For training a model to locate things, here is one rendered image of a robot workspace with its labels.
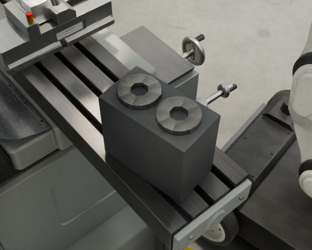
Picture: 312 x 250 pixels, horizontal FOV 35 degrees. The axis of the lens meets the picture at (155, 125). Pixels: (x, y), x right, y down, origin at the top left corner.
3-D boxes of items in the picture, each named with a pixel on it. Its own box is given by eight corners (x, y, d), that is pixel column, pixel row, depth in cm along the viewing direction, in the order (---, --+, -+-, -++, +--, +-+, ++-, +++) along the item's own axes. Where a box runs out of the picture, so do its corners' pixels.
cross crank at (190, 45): (190, 49, 188) (192, 25, 179) (211, 66, 183) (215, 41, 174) (158, 68, 182) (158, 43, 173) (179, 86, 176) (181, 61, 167)
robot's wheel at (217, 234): (235, 244, 155) (244, 213, 140) (226, 256, 153) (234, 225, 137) (184, 209, 163) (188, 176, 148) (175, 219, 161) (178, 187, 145)
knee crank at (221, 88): (229, 83, 190) (231, 72, 185) (240, 92, 187) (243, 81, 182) (187, 110, 181) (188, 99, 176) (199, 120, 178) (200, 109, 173)
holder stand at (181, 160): (138, 120, 119) (136, 59, 103) (212, 168, 110) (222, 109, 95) (104, 151, 113) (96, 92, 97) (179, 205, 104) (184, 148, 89)
